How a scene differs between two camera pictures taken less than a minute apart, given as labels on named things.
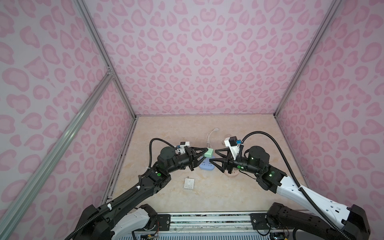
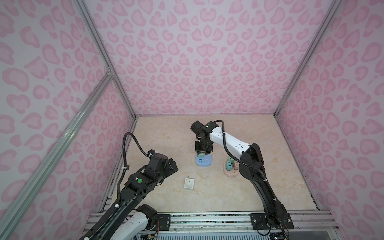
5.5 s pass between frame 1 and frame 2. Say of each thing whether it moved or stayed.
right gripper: moved
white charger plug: stayed
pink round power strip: stayed
